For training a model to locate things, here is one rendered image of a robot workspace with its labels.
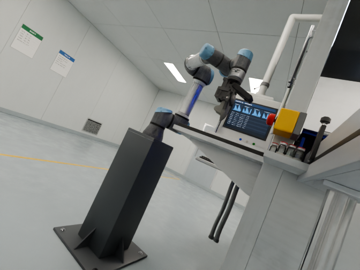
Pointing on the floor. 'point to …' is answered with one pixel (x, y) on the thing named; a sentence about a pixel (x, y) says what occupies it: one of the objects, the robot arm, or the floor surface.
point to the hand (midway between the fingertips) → (222, 118)
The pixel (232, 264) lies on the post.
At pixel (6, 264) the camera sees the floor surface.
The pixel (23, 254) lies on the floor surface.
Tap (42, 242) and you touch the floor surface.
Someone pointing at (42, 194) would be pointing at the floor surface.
